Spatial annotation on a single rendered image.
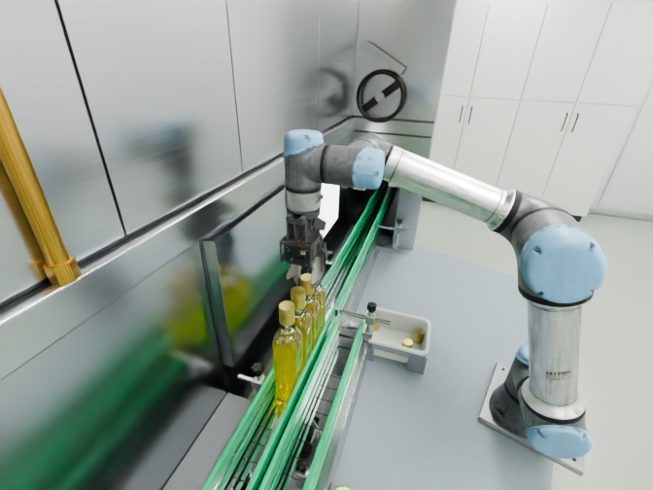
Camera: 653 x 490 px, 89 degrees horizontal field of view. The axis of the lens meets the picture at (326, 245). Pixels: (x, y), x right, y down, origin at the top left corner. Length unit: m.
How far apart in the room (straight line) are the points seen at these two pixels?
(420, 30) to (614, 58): 3.20
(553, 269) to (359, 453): 0.65
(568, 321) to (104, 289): 0.74
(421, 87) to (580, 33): 3.04
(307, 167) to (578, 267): 0.48
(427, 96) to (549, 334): 1.14
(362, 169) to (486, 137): 3.88
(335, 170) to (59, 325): 0.45
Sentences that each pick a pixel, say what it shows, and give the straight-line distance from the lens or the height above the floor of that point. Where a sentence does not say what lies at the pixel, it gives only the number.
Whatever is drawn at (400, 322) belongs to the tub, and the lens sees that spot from 1.26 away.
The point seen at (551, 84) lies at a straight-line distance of 4.49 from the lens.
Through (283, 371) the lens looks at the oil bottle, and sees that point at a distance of 0.84.
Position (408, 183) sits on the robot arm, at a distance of 0.74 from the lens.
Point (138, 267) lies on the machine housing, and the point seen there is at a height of 1.36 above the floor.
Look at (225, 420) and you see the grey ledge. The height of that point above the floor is 0.88.
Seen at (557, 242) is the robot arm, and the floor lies 1.38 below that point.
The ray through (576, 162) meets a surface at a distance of 4.71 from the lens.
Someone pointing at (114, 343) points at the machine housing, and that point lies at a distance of 0.60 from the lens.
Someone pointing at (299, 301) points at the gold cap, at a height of 1.14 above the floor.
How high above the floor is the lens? 1.63
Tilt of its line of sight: 29 degrees down
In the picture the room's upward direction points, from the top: 2 degrees clockwise
